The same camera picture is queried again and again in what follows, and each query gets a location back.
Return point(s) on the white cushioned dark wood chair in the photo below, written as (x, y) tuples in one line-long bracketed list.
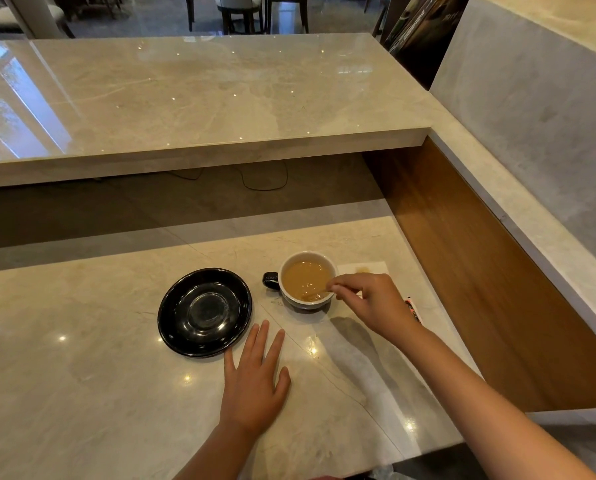
[(239, 9)]

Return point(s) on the person's right thumb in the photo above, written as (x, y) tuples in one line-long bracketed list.
[(343, 290)]

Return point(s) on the person's left thumb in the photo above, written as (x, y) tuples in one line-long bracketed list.
[(283, 382)]

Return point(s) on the beige upholstered seat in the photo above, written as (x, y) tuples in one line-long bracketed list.
[(12, 19)]

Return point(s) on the black glossy saucer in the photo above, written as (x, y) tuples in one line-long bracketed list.
[(205, 312)]

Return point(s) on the person's left little finger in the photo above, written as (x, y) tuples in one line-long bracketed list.
[(229, 362)]

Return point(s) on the small stirring spoon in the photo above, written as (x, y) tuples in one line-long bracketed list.
[(315, 295)]

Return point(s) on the person's right hand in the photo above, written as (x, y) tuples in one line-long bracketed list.
[(383, 307)]

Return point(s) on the black coffee cup white inside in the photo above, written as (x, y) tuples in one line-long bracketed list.
[(290, 304)]

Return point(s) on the person's right forearm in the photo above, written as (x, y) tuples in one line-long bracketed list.
[(483, 414)]

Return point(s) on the milky coffee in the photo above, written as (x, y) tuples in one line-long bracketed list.
[(302, 277)]

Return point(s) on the person's left forearm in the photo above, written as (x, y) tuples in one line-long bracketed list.
[(215, 454)]

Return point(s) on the person's left hand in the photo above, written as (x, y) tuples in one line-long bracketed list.
[(250, 389)]

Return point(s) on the white paper napkin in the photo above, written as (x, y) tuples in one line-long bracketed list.
[(365, 268)]

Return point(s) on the person's left middle finger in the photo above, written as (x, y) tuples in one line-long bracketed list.
[(260, 342)]

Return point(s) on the red and white sachet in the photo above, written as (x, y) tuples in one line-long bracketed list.
[(414, 309)]

